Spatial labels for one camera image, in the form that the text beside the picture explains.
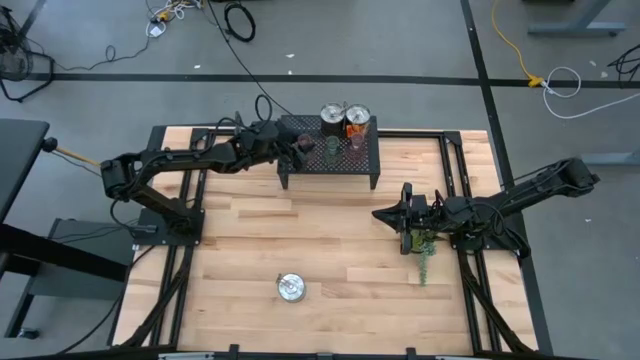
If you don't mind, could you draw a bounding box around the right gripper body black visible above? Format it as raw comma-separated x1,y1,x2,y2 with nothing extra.
402,182,446,255

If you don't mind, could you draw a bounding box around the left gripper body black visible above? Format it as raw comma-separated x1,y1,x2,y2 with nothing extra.
245,120,294,157

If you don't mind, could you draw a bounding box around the green glass candle stick holder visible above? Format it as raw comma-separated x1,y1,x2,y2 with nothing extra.
324,134,342,166

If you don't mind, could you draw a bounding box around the silver candle tin sandalwood label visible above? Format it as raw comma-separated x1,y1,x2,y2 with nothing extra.
319,102,347,137

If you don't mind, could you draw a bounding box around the silver candle tin jasmine label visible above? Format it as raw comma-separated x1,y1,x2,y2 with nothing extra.
276,272,308,304

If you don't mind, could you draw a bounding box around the silver candle tin orange label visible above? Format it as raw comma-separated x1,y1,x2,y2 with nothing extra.
345,103,372,139

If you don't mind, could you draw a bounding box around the succulent plant in black pot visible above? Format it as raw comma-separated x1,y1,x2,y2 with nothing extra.
410,228,441,287

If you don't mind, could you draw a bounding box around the black mesh metal shelf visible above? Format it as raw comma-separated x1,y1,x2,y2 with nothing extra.
276,113,381,191

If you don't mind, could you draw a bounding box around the grey cabinet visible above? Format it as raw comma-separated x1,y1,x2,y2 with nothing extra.
29,218,136,301

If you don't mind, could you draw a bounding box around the grey desk leg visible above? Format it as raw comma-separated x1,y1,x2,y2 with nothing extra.
573,151,640,167
528,0,626,37

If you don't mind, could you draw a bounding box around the black desk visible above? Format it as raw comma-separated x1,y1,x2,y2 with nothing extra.
0,118,129,341

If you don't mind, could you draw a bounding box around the black aluminium rig frame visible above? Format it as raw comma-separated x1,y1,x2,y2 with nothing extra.
110,123,555,360

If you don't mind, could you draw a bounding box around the black coiled cable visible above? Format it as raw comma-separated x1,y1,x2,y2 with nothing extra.
223,2,257,44

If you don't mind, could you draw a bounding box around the yellow extension cable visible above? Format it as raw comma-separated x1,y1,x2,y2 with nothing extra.
489,0,546,89

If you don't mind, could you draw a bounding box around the white cable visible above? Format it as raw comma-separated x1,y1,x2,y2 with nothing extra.
542,66,640,121

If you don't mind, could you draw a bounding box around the orange cable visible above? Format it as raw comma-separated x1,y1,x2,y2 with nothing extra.
52,144,104,168

